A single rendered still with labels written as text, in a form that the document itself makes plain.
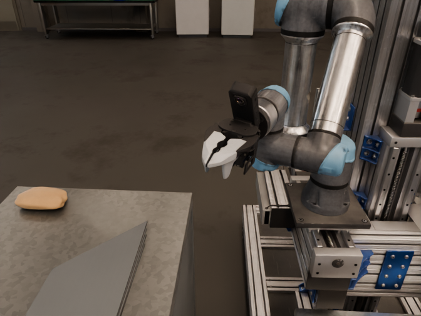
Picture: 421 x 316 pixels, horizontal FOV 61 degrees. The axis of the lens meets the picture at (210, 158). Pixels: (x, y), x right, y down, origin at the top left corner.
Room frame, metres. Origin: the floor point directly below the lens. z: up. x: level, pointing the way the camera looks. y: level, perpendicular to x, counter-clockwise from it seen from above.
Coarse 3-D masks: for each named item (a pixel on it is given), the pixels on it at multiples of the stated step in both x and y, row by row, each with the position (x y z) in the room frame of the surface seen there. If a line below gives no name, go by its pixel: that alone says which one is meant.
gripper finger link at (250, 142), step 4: (252, 136) 0.57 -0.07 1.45; (256, 136) 0.57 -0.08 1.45; (248, 140) 0.55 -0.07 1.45; (252, 140) 0.55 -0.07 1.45; (256, 140) 0.56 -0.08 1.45; (244, 144) 0.54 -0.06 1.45; (248, 144) 0.54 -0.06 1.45; (252, 144) 0.54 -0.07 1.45; (240, 148) 0.52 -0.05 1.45; (244, 148) 0.53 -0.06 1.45; (248, 148) 0.53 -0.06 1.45; (252, 148) 0.54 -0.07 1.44; (240, 152) 0.52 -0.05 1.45
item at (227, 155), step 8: (232, 144) 0.54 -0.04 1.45; (240, 144) 0.54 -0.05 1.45; (216, 152) 0.51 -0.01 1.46; (224, 152) 0.51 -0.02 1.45; (232, 152) 0.51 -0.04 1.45; (216, 160) 0.49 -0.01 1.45; (224, 160) 0.50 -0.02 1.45; (232, 160) 0.51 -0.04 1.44; (224, 168) 0.51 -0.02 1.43; (224, 176) 0.51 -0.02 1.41
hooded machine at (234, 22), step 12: (228, 0) 9.16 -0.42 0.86; (240, 0) 9.14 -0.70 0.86; (252, 0) 9.12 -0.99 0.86; (228, 12) 9.16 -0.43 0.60; (240, 12) 9.14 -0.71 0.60; (252, 12) 9.12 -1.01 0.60; (228, 24) 9.16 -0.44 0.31; (240, 24) 9.14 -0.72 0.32; (252, 24) 9.12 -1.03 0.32; (228, 36) 9.21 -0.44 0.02; (240, 36) 9.18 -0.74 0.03
